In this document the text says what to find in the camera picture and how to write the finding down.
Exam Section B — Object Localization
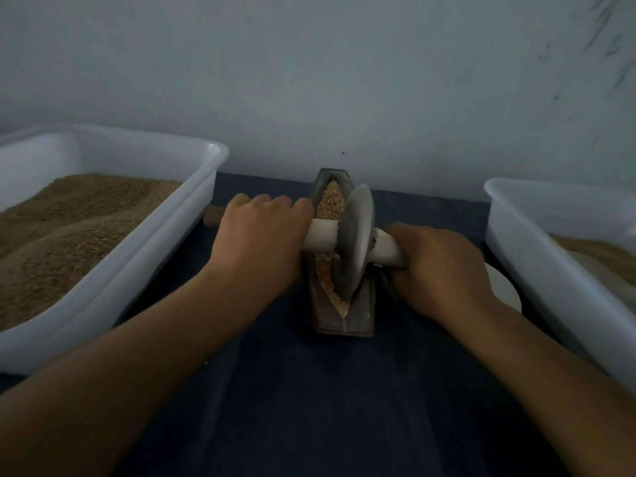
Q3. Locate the person's left hand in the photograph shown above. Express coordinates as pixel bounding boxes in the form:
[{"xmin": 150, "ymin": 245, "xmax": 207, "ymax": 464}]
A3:
[{"xmin": 203, "ymin": 194, "xmax": 316, "ymax": 307}]

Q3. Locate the dark blue table cloth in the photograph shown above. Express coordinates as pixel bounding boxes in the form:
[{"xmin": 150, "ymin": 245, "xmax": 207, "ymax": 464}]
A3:
[{"xmin": 0, "ymin": 172, "xmax": 598, "ymax": 477}]

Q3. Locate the metal grinding wheel with handle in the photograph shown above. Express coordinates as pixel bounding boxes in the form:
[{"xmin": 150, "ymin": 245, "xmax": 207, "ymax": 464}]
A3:
[{"xmin": 203, "ymin": 184, "xmax": 407, "ymax": 302}]

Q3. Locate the person's right forearm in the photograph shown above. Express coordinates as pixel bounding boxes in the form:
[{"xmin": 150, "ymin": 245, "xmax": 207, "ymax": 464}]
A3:
[{"xmin": 442, "ymin": 297, "xmax": 636, "ymax": 477}]

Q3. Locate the large brown grain heap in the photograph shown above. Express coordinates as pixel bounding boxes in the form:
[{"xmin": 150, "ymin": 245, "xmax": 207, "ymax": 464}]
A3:
[
  {"xmin": 0, "ymin": 174, "xmax": 183, "ymax": 332},
  {"xmin": 549, "ymin": 233, "xmax": 636, "ymax": 286}
]

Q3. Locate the boat-shaped metal grinding trough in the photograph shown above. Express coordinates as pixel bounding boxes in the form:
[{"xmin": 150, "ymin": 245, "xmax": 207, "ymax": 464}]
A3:
[{"xmin": 306, "ymin": 168, "xmax": 378, "ymax": 338}]

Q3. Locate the person's right hand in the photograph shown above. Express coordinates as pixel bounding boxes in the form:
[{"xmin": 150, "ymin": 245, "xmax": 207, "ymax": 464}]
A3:
[{"xmin": 384, "ymin": 222, "xmax": 497, "ymax": 328}]

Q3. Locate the person's left forearm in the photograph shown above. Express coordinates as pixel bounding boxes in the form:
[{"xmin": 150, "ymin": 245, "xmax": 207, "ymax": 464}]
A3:
[{"xmin": 0, "ymin": 275, "xmax": 270, "ymax": 477}]

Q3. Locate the white round plate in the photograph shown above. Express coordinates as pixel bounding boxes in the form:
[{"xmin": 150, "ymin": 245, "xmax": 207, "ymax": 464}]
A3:
[{"xmin": 485, "ymin": 262, "xmax": 523, "ymax": 314}]

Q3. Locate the white plastic tub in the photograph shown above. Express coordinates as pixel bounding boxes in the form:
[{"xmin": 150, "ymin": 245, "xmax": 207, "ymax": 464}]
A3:
[
  {"xmin": 0, "ymin": 123, "xmax": 231, "ymax": 376},
  {"xmin": 483, "ymin": 178, "xmax": 636, "ymax": 396}
]

